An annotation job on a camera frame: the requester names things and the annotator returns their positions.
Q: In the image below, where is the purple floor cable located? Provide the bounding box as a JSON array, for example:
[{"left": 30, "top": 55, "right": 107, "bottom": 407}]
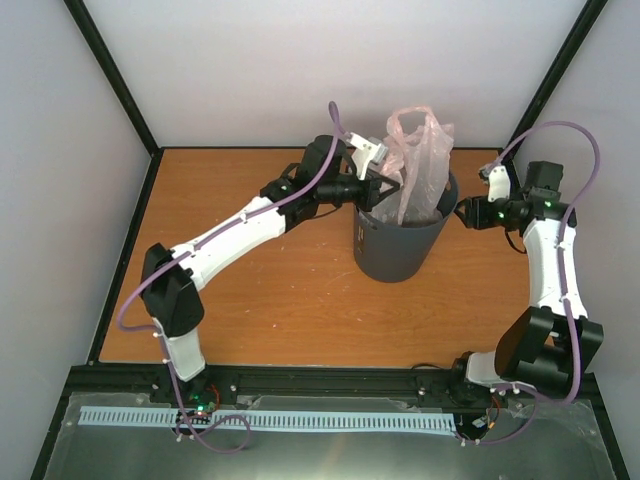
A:
[{"left": 169, "top": 392, "right": 253, "bottom": 455}]

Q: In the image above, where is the light blue slotted cable duct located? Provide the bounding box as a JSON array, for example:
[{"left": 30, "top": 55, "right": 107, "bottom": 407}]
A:
[{"left": 77, "top": 406, "right": 456, "bottom": 436}]

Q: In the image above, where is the black left frame post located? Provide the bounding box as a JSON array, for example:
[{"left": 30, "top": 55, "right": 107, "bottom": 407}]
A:
[{"left": 62, "top": 0, "right": 162, "bottom": 157}]

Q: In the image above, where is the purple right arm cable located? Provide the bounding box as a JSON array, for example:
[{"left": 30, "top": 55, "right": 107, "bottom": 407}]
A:
[{"left": 492, "top": 120, "right": 601, "bottom": 406}]

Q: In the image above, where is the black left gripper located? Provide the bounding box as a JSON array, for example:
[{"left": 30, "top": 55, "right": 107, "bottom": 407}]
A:
[{"left": 318, "top": 168, "right": 400, "bottom": 213}]

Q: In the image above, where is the dark grey trash bin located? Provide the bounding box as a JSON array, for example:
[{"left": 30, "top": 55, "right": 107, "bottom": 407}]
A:
[{"left": 353, "top": 172, "right": 459, "bottom": 283}]

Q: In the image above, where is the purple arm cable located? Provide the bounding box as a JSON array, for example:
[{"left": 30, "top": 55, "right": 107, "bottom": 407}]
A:
[
  {"left": 492, "top": 120, "right": 601, "bottom": 406},
  {"left": 116, "top": 101, "right": 354, "bottom": 401}
]

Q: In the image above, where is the pink plastic trash bag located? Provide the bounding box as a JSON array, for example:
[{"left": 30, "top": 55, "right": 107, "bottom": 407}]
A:
[{"left": 371, "top": 106, "right": 454, "bottom": 227}]

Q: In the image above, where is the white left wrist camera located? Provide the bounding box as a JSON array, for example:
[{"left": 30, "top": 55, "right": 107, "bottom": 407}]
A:
[{"left": 346, "top": 132, "right": 389, "bottom": 180}]

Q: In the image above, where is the black frame post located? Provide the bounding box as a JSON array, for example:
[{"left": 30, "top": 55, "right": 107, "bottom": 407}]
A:
[
  {"left": 62, "top": 0, "right": 162, "bottom": 157},
  {"left": 510, "top": 0, "right": 608, "bottom": 141}
]

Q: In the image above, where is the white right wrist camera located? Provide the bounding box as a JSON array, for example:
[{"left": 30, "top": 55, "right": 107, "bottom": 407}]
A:
[{"left": 479, "top": 164, "right": 511, "bottom": 203}]

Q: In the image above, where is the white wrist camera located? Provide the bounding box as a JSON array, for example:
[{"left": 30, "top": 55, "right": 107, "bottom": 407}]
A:
[
  {"left": 479, "top": 164, "right": 511, "bottom": 203},
  {"left": 346, "top": 132, "right": 389, "bottom": 180}
]

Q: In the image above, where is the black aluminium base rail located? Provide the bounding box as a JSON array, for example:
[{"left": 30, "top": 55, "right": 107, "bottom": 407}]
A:
[{"left": 67, "top": 364, "right": 601, "bottom": 412}]

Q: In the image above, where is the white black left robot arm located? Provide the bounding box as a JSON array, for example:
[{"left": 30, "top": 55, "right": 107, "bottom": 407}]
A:
[{"left": 140, "top": 133, "right": 400, "bottom": 403}]

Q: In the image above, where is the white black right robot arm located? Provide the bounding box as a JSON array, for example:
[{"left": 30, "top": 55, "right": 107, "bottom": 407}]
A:
[{"left": 436, "top": 161, "right": 604, "bottom": 405}]

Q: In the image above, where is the small green-lit circuit board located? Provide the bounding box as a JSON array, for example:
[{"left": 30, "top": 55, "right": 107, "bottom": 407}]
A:
[{"left": 189, "top": 395, "right": 220, "bottom": 425}]

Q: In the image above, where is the black right frame post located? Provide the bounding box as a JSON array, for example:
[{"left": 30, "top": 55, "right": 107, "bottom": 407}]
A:
[{"left": 510, "top": 0, "right": 608, "bottom": 141}]

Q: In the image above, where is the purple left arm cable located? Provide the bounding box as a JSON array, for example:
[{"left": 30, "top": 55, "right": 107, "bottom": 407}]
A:
[{"left": 116, "top": 101, "right": 354, "bottom": 401}]

